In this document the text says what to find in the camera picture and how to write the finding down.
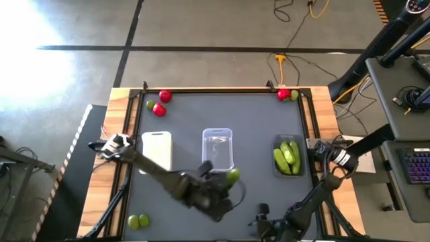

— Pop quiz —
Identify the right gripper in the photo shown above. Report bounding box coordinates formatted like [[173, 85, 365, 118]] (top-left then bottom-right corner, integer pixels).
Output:
[[247, 214, 290, 242]]

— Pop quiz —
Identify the green cucumber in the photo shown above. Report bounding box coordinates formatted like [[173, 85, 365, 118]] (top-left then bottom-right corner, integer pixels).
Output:
[[289, 140, 302, 175], [273, 148, 292, 175], [279, 140, 296, 165]]

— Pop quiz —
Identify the red tomato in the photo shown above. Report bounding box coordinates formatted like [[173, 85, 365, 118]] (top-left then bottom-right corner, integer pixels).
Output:
[[158, 89, 173, 104], [152, 102, 167, 118], [276, 88, 292, 102]]

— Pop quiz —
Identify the clear plastic bin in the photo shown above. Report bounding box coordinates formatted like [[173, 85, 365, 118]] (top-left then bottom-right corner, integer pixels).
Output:
[[202, 127, 235, 172]]

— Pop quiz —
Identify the white plastic bin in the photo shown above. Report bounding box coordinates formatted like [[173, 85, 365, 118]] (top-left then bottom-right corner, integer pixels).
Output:
[[139, 130, 174, 175]]

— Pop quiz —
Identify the grey translucent plastic bin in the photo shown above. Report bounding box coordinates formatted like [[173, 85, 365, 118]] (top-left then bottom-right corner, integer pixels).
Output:
[[271, 133, 307, 178]]

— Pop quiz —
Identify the white paper sheet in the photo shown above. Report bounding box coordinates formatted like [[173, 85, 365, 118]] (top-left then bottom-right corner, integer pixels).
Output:
[[337, 134, 376, 174]]

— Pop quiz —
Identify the black angled support bar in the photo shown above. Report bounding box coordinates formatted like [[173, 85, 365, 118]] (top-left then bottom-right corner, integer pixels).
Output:
[[345, 123, 396, 159]]

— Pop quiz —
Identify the black floor mat striped edge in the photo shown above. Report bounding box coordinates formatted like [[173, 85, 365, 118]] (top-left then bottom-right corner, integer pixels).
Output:
[[32, 104, 108, 242], [373, 0, 390, 25]]

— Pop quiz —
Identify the dark grey desk with keyboard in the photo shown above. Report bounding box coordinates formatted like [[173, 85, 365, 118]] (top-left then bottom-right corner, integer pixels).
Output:
[[382, 140, 430, 223]]

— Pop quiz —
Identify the backlit black keyboard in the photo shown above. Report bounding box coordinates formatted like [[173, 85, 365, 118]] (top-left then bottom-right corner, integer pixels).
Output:
[[398, 149, 430, 185]]

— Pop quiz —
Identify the black ribbed tower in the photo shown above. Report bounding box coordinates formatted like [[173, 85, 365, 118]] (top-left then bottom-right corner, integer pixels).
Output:
[[327, 0, 430, 104]]

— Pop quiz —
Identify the grey metal stand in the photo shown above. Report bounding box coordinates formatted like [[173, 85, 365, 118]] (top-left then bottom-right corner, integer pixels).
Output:
[[0, 134, 56, 242]]

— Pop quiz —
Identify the smooth black pole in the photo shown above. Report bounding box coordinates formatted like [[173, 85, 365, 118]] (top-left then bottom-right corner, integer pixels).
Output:
[[379, 16, 430, 68]]

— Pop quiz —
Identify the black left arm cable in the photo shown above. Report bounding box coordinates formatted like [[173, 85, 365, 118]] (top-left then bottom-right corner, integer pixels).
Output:
[[230, 179, 247, 210]]

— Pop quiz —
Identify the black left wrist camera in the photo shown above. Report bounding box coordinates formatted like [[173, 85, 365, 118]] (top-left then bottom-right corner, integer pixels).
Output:
[[197, 160, 214, 176]]

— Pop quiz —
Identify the thick black frame strut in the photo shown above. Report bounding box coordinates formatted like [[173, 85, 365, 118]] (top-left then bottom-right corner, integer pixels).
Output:
[[318, 188, 366, 239], [65, 174, 132, 241]]

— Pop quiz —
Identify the yellow extension cable with plug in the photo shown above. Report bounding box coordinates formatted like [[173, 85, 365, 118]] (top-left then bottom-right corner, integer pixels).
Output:
[[275, 53, 287, 85]]

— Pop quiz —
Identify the thin yellow cable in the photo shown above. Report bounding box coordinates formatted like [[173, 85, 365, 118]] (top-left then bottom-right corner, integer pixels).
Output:
[[308, 0, 332, 19]]

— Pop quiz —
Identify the coiled black cable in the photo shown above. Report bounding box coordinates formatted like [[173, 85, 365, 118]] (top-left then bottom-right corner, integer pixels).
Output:
[[392, 86, 428, 114]]

